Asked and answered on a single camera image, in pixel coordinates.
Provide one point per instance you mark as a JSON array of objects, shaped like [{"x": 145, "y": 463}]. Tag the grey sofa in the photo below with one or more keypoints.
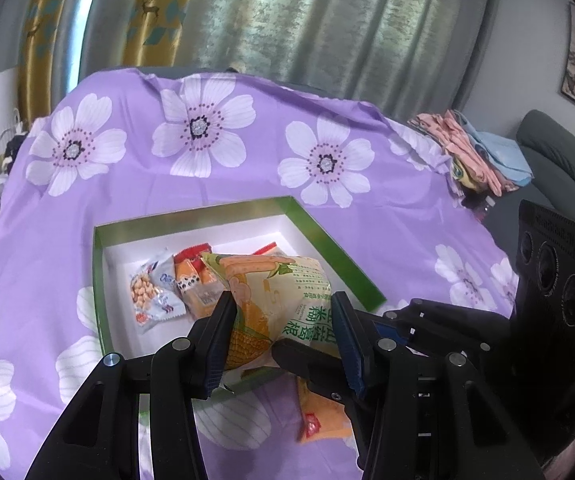
[{"x": 557, "y": 160}]

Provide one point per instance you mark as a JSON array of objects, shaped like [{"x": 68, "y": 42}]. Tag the purple floral cloth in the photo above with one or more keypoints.
[{"x": 392, "y": 240}]

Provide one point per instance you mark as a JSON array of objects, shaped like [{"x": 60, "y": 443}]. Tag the pile of pink folded clothes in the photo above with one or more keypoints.
[{"x": 447, "y": 135}]

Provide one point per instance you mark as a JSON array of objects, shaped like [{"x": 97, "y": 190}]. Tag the red orange snack packet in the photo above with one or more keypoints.
[{"x": 192, "y": 280}]

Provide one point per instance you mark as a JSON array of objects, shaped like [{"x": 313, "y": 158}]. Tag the white red-edged snack packet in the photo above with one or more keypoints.
[{"x": 270, "y": 250}]

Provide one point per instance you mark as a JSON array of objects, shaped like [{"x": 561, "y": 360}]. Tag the white peanut snack packet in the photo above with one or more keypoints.
[{"x": 150, "y": 295}]

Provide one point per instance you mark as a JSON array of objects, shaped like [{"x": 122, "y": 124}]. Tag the yellow green corn snack packet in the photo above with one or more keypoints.
[{"x": 267, "y": 300}]

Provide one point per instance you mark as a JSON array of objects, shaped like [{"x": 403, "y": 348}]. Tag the grey green curtain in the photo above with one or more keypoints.
[{"x": 342, "y": 25}]

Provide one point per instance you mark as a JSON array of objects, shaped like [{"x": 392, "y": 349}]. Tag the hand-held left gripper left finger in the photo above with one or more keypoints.
[{"x": 217, "y": 347}]

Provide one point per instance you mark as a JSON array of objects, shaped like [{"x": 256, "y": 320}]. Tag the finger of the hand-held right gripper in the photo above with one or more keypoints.
[
  {"x": 442, "y": 325},
  {"x": 307, "y": 365}
]

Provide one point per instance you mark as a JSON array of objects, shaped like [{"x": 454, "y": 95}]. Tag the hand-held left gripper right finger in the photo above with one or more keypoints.
[{"x": 350, "y": 355}]

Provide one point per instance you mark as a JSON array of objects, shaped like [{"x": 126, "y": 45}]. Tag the blue folded cloth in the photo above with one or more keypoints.
[{"x": 505, "y": 155}]

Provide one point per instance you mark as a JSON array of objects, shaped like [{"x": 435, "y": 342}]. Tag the yellow patterned curtain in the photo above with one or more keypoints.
[
  {"x": 152, "y": 15},
  {"x": 42, "y": 45}
]

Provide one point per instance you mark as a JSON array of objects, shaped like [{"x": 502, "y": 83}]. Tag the green cardboard box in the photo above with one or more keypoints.
[{"x": 247, "y": 230}]

